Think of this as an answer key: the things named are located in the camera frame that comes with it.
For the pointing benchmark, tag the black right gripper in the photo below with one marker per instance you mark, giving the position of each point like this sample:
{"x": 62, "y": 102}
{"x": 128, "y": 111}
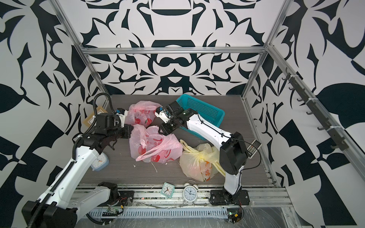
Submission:
{"x": 164, "y": 129}

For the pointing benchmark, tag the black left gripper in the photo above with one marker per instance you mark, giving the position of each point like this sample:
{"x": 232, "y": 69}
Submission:
{"x": 127, "y": 129}

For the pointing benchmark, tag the pink plastic bag front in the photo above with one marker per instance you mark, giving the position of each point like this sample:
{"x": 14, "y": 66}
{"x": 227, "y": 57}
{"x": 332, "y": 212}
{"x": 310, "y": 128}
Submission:
{"x": 148, "y": 145}

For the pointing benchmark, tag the pink plastic bag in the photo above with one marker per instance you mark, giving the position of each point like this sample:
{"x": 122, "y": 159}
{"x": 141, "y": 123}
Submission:
{"x": 142, "y": 113}
{"x": 148, "y": 145}

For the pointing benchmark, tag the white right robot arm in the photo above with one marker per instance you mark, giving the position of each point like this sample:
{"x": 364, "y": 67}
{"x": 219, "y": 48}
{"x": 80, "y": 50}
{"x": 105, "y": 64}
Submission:
{"x": 232, "y": 148}

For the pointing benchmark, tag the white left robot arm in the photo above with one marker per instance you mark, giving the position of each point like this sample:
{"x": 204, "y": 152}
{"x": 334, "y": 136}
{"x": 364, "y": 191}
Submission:
{"x": 54, "y": 209}

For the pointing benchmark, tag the pink plastic bag rear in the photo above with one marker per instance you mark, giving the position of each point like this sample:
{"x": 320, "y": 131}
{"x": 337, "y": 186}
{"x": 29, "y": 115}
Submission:
{"x": 142, "y": 113}

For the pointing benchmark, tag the yellow plastic bag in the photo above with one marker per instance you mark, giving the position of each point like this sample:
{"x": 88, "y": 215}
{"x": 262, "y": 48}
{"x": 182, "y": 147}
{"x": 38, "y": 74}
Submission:
{"x": 200, "y": 163}

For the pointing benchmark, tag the gold framed picture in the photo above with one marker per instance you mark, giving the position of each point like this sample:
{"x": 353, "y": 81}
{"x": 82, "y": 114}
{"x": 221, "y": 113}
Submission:
{"x": 89, "y": 120}

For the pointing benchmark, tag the light blue round clock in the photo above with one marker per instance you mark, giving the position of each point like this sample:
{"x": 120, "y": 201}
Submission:
{"x": 100, "y": 162}

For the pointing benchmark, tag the teal perforated plastic basket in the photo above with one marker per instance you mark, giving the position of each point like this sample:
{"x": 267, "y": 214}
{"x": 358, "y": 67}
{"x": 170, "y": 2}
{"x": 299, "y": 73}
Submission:
{"x": 207, "y": 111}

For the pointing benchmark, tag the small teal square clock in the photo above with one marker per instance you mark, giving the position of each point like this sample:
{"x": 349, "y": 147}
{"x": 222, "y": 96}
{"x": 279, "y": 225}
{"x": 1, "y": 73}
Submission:
{"x": 167, "y": 190}

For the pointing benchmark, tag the white twin-bell alarm clock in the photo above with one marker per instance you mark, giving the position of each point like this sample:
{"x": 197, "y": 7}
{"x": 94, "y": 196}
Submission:
{"x": 190, "y": 193}

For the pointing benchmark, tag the grey calculator remote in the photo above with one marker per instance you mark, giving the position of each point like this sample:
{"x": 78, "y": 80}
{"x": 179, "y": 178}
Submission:
{"x": 253, "y": 148}

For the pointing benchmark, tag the white slotted cable duct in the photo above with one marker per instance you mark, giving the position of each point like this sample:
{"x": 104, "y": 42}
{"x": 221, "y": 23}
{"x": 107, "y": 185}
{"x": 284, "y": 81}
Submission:
{"x": 153, "y": 213}

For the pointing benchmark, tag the wall hook rail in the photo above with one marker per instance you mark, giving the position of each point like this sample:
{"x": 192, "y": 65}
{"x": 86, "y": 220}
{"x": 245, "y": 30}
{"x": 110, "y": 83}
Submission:
{"x": 334, "y": 130}

